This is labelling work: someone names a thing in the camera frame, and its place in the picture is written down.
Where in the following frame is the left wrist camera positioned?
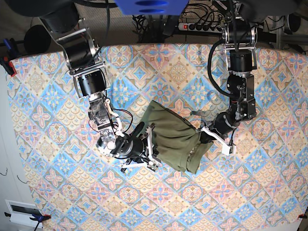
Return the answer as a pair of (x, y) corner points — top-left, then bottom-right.
(221, 144), (236, 156)

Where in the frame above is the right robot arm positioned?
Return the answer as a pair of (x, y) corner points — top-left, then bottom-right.
(7, 0), (161, 171)

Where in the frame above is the green t-shirt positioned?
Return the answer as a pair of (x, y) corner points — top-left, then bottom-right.
(141, 101), (213, 174)

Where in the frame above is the patterned tablecloth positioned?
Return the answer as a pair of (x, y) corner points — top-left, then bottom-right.
(6, 49), (308, 231)

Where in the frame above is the black round stool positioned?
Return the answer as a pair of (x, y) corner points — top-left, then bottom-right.
(24, 25), (51, 55)

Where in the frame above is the red black clamp left top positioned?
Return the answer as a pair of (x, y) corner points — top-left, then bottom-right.
(0, 57), (16, 77)

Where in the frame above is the white power strip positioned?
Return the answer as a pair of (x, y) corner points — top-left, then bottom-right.
(178, 23), (222, 33)

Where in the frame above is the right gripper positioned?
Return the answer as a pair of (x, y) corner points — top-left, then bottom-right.
(115, 122), (161, 172)

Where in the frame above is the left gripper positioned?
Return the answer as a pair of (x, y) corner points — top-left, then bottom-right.
(199, 112), (237, 147)

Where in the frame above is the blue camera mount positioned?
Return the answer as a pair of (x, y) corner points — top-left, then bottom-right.
(115, 0), (189, 16)

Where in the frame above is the red clamp bottom right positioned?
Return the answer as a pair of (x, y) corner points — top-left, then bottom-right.
(298, 214), (308, 219)

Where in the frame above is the blue clamp top left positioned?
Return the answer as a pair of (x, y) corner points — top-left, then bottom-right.
(3, 38), (16, 59)

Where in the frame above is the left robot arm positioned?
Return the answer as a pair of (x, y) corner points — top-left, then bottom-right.
(200, 0), (257, 155)

